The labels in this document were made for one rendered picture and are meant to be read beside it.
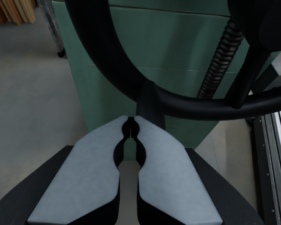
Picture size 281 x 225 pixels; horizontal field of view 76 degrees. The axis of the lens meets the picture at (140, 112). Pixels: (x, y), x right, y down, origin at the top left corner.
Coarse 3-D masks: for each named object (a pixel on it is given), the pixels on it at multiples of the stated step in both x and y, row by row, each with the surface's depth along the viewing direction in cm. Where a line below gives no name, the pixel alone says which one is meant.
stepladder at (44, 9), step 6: (42, 0) 97; (48, 0) 94; (42, 6) 98; (48, 6) 97; (42, 12) 101; (48, 12) 103; (48, 18) 104; (54, 18) 102; (48, 24) 106; (54, 30) 111; (54, 36) 112; (60, 42) 119; (60, 48) 120; (60, 54) 121
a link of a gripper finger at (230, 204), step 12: (192, 156) 9; (204, 168) 8; (204, 180) 7; (216, 180) 7; (216, 192) 7; (228, 192) 7; (216, 204) 6; (228, 204) 6; (240, 204) 6; (228, 216) 6; (240, 216) 6; (252, 216) 6
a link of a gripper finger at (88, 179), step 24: (120, 120) 11; (96, 144) 9; (120, 144) 10; (72, 168) 8; (96, 168) 8; (48, 192) 6; (72, 192) 7; (96, 192) 7; (48, 216) 6; (72, 216) 6; (96, 216) 6
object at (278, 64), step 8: (280, 56) 42; (272, 64) 40; (280, 64) 40; (264, 72) 42; (272, 72) 39; (280, 72) 38; (256, 80) 44; (264, 80) 42; (272, 80) 39; (280, 80) 39; (256, 88) 44; (264, 88) 41; (272, 88) 41
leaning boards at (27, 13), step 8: (0, 0) 129; (8, 0) 125; (16, 0) 129; (24, 0) 129; (32, 0) 152; (0, 8) 134; (8, 8) 132; (16, 8) 134; (24, 8) 132; (32, 8) 146; (0, 16) 134; (8, 16) 137; (16, 16) 134; (24, 16) 138; (32, 16) 140
